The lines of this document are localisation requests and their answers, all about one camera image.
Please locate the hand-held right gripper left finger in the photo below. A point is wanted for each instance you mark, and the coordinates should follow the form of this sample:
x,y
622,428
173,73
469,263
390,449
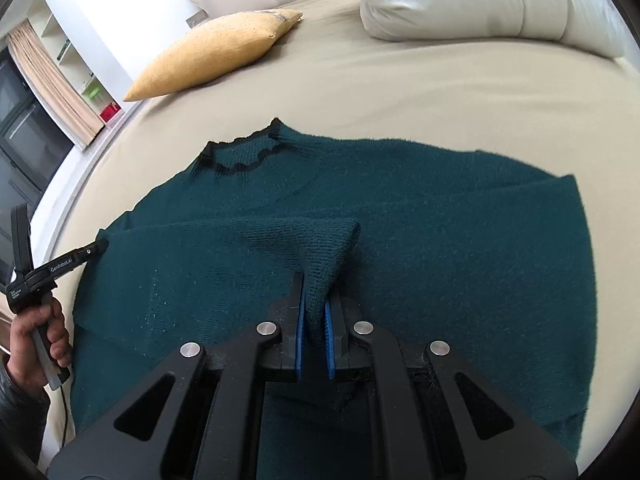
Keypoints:
x,y
299,340

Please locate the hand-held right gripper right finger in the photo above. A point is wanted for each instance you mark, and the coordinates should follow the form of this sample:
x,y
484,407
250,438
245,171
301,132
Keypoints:
x,y
330,345

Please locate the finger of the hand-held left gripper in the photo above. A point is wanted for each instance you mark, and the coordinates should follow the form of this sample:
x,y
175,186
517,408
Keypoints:
x,y
65,262
21,235

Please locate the dark teal knit sweater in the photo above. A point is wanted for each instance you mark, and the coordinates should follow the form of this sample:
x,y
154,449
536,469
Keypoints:
x,y
450,240

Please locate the person's left forearm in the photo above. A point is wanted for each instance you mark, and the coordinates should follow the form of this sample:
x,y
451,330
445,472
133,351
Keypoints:
x,y
17,410

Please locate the person's left hand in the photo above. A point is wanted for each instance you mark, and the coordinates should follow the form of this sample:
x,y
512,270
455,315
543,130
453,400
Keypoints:
x,y
27,340

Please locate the dark window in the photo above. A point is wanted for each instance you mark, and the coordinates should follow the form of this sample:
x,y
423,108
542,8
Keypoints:
x,y
25,130

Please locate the red box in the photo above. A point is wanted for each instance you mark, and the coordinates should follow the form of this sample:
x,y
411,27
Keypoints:
x,y
110,112

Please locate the beige curtain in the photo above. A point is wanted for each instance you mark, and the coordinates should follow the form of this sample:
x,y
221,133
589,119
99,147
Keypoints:
x,y
60,85

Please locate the green box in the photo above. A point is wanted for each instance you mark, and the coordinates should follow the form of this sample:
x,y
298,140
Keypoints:
x,y
91,91

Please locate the white shelf unit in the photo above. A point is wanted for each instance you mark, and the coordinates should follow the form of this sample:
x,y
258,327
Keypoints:
x,y
75,55

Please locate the yellow pillow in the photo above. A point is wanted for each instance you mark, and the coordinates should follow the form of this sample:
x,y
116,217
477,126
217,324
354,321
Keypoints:
x,y
205,52

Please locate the bed with beige sheet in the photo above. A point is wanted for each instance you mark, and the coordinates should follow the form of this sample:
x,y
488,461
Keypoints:
x,y
400,95

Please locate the white pillow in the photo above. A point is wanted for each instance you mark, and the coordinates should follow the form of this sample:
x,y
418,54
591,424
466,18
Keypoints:
x,y
470,0

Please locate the wall socket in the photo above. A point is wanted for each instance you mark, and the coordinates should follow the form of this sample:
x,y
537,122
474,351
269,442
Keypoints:
x,y
196,19

